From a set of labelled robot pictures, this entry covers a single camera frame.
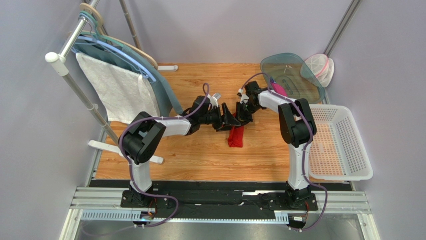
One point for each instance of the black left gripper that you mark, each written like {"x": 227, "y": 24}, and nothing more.
{"x": 228, "y": 119}

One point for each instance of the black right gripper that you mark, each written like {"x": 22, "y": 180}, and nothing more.
{"x": 246, "y": 109}

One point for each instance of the red paper napkin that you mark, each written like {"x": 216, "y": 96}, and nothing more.
{"x": 236, "y": 136}

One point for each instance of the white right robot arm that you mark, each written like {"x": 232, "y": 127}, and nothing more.
{"x": 297, "y": 128}

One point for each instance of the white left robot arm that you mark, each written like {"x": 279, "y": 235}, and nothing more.
{"x": 139, "y": 142}

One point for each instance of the pink item in tray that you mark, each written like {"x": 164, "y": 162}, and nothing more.
{"x": 277, "y": 88}

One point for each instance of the translucent teal plastic tray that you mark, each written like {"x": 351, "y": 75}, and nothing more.
{"x": 290, "y": 72}

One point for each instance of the white mesh laundry bag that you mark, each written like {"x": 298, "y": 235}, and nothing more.
{"x": 322, "y": 67}

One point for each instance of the white perforated plastic basket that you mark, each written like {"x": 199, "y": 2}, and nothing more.
{"x": 337, "y": 152}

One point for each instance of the white terry towel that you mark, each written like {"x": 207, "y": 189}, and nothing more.
{"x": 123, "y": 93}

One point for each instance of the teal blue hanging garment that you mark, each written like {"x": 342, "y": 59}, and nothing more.
{"x": 166, "y": 98}

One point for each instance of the light blue plastic hanger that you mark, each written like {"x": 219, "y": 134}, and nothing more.
{"x": 100, "y": 46}

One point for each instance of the white clothes rack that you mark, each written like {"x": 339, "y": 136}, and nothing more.
{"x": 58, "y": 60}

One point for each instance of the wooden clothes hanger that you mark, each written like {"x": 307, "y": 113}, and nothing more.
{"x": 127, "y": 36}

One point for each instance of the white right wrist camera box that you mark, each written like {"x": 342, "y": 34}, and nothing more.
{"x": 244, "y": 99}

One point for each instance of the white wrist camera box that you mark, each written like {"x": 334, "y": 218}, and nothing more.
{"x": 244, "y": 99}
{"x": 214, "y": 99}

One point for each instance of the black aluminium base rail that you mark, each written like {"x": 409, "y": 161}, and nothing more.
{"x": 213, "y": 202}

